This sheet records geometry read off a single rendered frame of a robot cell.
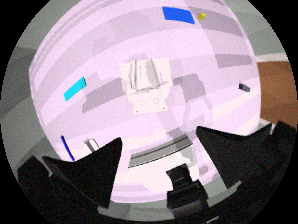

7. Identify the dark grey flat bar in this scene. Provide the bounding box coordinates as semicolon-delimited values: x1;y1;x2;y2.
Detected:
238;84;250;92

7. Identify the cyan flat bar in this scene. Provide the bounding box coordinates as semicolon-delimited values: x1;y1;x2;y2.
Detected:
64;77;86;101

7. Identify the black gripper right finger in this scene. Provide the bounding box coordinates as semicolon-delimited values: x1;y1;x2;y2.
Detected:
196;123;273;189

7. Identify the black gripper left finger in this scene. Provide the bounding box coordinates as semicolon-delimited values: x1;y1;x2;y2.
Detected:
41;136;124;209

